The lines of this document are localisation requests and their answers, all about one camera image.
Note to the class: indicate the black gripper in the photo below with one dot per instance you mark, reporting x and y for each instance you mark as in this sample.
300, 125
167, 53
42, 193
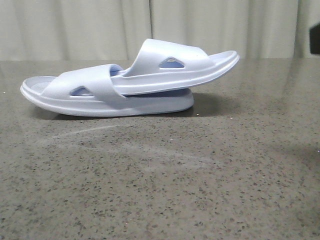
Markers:
314, 38

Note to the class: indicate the beige curtain backdrop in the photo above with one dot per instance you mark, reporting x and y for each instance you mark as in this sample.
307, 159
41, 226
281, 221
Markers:
115, 29

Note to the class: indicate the light blue slipper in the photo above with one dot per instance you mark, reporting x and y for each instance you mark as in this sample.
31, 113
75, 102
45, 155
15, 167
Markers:
164, 66
90, 92

